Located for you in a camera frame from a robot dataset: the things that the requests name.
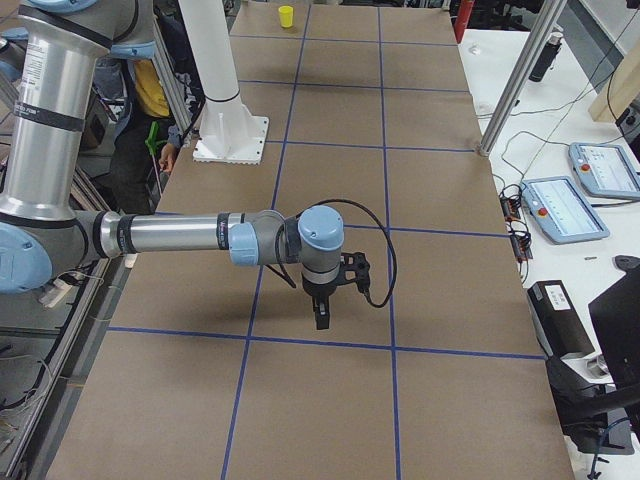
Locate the yellow plastic cup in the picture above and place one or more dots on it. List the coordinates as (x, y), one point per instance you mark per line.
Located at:
(286, 16)

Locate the black orange connector block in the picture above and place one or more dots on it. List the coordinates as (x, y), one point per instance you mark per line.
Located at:
(518, 230)

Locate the green clamp tool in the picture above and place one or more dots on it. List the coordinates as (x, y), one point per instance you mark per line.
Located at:
(153, 142)

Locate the seated person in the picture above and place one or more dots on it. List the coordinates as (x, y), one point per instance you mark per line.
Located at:
(137, 84)

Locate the black box with label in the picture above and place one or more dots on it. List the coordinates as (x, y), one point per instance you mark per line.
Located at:
(559, 329)

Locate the near teach pendant tablet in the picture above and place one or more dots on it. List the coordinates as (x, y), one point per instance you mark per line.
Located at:
(561, 211)

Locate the teach pendant tablet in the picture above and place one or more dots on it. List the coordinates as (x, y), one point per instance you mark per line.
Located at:
(561, 211)
(605, 170)

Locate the black computer monitor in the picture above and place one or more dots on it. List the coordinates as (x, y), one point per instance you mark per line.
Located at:
(615, 318)

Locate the far teach pendant tablet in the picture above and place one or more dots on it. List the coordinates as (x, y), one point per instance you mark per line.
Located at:
(605, 170)

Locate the red cylinder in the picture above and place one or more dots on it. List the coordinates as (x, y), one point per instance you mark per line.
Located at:
(463, 16)

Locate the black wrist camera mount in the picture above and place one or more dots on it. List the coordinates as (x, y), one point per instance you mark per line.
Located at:
(354, 269)

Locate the white pedestal column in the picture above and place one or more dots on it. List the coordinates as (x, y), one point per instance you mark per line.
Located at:
(228, 132)

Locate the aluminium frame post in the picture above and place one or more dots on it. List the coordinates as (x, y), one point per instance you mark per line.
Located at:
(530, 52)

